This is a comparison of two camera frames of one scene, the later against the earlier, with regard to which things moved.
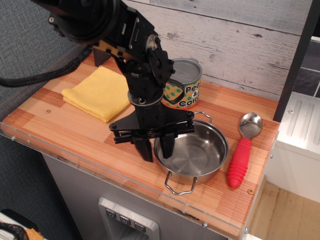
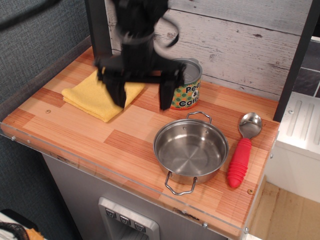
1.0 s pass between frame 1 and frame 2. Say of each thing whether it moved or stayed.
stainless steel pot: stayed
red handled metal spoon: stayed
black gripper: moved
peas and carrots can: stayed
